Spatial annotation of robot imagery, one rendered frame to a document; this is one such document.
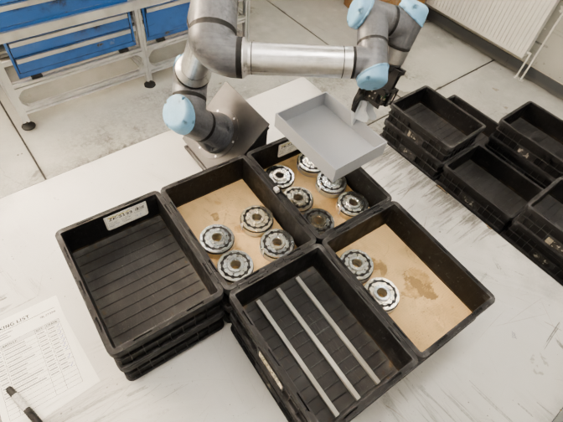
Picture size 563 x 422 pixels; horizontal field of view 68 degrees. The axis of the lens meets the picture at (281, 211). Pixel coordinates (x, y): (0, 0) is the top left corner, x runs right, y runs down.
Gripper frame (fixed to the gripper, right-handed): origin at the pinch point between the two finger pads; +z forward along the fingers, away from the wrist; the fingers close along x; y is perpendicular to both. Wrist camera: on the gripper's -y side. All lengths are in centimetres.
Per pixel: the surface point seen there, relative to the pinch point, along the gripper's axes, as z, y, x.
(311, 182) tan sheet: 27.3, -3.3, -2.1
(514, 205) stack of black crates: 42, 45, 111
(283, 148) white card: 21.6, -17.1, -5.2
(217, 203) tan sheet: 36, -16, -32
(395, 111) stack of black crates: 28, -26, 89
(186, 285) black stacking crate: 42, 3, -55
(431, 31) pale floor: 31, -115, 288
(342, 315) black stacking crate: 35, 37, -28
